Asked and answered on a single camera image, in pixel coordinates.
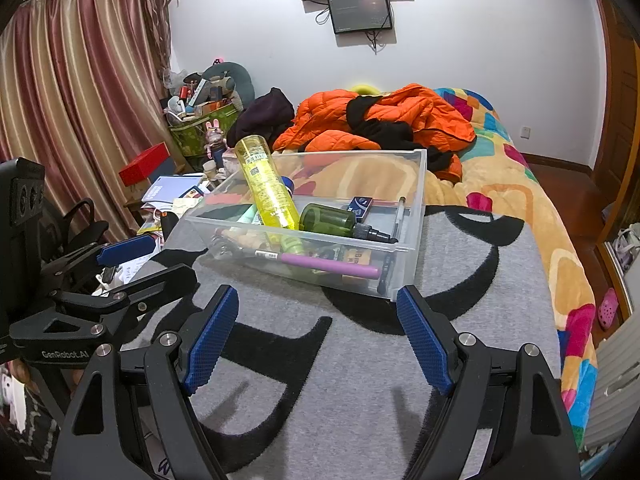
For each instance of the brown packet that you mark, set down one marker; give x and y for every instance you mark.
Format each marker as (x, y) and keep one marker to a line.
(356, 256)

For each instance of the black office chair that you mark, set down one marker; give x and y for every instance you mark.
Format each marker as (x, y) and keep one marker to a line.
(82, 230)

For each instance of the yellow green pillow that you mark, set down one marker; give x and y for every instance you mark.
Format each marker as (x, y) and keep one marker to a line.
(365, 89)

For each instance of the green plastic bottle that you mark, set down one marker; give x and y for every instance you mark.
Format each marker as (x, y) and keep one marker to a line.
(330, 220)

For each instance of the black pen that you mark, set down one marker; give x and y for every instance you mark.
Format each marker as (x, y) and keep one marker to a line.
(385, 275)

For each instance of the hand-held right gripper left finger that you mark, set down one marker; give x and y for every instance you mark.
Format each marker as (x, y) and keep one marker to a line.
(212, 335)

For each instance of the colourful patterned blanket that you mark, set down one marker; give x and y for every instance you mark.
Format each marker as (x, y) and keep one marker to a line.
(550, 240)

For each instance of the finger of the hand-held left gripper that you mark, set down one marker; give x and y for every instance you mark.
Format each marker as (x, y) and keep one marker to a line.
(165, 285)
(130, 249)

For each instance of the white wall outlet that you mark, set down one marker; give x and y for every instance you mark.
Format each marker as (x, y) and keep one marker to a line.
(525, 133)

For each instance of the white marker pen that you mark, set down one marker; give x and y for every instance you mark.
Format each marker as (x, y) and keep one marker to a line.
(398, 220)

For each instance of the purple pen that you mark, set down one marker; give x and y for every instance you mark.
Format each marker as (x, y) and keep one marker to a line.
(320, 262)

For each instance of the dark purple garment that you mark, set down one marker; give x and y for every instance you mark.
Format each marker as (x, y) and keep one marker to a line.
(262, 115)

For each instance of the blue white notebook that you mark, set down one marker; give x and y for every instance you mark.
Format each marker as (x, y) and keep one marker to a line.
(167, 190)

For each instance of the grey blanket with black pattern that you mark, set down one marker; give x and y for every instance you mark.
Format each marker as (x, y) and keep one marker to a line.
(320, 360)

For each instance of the yellow liquid bottle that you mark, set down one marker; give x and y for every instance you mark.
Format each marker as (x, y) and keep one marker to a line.
(267, 185)

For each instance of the person's left hand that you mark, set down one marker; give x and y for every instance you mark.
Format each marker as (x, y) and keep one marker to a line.
(24, 374)

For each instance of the white slatted object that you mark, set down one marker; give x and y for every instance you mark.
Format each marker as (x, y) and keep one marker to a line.
(610, 395)

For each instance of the light green tube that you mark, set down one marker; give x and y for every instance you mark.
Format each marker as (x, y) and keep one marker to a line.
(292, 246)

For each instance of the small blue box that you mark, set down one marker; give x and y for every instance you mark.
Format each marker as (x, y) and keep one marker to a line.
(361, 207)

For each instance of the striped curtain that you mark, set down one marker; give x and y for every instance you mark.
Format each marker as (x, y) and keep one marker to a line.
(75, 85)

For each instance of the clear plastic bin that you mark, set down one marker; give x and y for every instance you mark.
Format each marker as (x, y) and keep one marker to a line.
(405, 180)

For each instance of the pink bunny bottle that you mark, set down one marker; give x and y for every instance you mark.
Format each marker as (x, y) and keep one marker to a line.
(216, 140)

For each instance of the blue red card box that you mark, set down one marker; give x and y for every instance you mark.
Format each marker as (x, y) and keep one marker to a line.
(192, 192)

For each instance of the black garment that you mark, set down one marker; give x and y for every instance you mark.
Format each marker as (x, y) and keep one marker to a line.
(385, 130)

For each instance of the grey neck pillow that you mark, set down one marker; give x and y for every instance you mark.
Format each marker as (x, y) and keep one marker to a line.
(245, 82)

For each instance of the wooden door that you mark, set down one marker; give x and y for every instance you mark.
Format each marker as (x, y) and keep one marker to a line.
(622, 110)

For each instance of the white shoes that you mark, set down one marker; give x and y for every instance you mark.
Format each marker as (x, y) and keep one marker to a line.
(629, 247)

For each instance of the pink clog shoe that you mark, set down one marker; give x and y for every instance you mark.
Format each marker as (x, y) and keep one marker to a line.
(607, 307)

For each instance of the white bottle with blue cap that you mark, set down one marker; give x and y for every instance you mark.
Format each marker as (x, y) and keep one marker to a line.
(287, 185)

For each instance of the green storage box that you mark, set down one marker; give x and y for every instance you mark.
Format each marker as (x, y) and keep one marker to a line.
(192, 135)

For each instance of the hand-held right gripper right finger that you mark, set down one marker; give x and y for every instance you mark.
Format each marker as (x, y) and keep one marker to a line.
(425, 340)

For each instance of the orange puffer jacket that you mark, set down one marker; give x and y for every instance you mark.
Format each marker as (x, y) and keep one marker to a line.
(320, 115)

